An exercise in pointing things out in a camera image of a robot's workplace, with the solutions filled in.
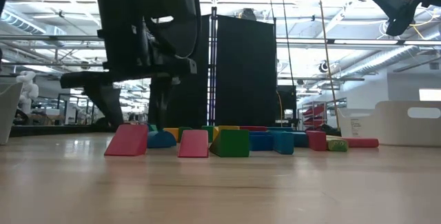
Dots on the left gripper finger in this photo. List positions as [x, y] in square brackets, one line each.
[160, 103]
[107, 101]

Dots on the orange Duplo brick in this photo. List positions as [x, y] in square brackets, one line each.
[171, 133]

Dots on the blue half-cylinder block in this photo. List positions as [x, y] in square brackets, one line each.
[161, 140]

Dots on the red wedge ramp block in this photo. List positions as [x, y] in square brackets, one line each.
[126, 141]
[193, 144]

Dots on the green rectangular block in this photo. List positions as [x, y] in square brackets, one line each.
[207, 133]

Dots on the large blue rectangular block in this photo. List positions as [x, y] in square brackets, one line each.
[279, 129]

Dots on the blue long block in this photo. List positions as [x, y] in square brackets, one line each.
[283, 142]

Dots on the grey metal crossbar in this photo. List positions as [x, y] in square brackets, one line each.
[34, 64]
[34, 38]
[420, 42]
[344, 78]

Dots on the black folding partition screen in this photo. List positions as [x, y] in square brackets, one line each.
[246, 72]

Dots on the white plastic storage bin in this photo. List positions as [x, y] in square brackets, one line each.
[389, 131]
[8, 113]

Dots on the red storage shelf rack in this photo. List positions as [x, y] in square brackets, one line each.
[315, 111]

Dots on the red long block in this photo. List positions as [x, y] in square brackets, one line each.
[316, 140]
[361, 142]

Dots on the black equipment cabinet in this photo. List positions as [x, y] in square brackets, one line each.
[287, 100]

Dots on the light green long block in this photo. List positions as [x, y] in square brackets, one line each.
[337, 145]

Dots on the blue square block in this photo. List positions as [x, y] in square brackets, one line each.
[300, 139]

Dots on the silver ventilation duct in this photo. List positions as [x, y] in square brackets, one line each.
[20, 22]
[386, 58]

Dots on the grey wall vent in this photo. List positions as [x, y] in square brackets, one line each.
[434, 66]

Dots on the black table frame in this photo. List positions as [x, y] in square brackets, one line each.
[51, 131]

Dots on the bright white wall screen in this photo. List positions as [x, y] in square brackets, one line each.
[430, 94]

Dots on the black overhead camera unit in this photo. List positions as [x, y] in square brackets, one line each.
[248, 13]
[324, 66]

